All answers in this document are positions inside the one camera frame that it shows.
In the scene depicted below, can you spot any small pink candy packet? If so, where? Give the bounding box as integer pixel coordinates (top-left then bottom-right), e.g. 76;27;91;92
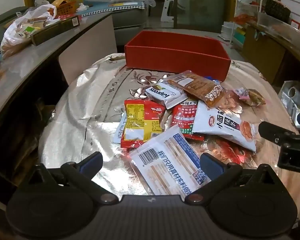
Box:
234;87;266;106

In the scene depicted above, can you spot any white noodle snack packet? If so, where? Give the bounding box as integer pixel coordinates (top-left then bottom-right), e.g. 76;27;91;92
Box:
192;100;257;152

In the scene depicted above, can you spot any long dark box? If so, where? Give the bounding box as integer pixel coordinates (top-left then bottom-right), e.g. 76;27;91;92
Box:
30;15;81;47

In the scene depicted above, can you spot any thin white snack packet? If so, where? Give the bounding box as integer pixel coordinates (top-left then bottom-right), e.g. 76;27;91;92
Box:
114;112;128;143

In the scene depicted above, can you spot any blue patterned cloth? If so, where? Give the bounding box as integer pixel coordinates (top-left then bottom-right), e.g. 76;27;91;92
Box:
80;1;147;17

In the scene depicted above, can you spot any white plastic bag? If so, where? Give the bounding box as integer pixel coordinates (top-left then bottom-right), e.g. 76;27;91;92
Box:
0;0;58;59

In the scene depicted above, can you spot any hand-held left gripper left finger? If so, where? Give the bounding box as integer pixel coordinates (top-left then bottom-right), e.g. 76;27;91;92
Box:
27;151;119;204

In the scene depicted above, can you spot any brown cardboard box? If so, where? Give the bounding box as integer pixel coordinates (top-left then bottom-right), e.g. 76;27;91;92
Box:
241;25;287;83

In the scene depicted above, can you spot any clear brown snack packet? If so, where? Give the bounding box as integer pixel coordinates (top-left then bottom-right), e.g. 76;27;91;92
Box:
163;70;227;108

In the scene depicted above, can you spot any white plastic drawer unit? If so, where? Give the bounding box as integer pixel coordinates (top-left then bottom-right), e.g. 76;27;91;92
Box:
221;21;247;47

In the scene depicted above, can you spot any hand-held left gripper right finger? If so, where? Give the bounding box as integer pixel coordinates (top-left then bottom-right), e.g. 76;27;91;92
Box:
185;152;278;204

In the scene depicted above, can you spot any red cardboard box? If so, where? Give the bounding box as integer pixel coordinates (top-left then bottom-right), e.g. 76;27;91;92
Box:
124;31;232;82

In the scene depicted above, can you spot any orange plastic basket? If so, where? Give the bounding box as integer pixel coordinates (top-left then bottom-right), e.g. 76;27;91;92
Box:
52;0;84;17

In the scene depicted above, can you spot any large white barcode packet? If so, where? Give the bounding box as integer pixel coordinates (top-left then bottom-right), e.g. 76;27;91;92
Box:
129;125;212;195

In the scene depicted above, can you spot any white perforated bracket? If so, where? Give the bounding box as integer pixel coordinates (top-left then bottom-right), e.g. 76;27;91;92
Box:
161;0;178;23

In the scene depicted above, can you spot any red and yellow snack packet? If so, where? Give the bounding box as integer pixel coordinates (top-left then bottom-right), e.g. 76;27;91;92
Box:
120;99;167;148

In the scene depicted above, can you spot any small blue snack packet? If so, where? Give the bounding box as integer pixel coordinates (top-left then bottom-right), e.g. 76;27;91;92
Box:
205;76;222;86

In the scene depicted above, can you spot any white wafer packet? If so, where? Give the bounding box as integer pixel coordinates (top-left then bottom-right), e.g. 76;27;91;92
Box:
145;81;188;109

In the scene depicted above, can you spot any curved wooden counter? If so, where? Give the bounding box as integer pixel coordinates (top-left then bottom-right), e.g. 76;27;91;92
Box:
247;20;300;71

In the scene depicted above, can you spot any red spicy strip packet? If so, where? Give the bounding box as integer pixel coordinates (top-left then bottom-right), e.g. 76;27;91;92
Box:
170;100;205;141

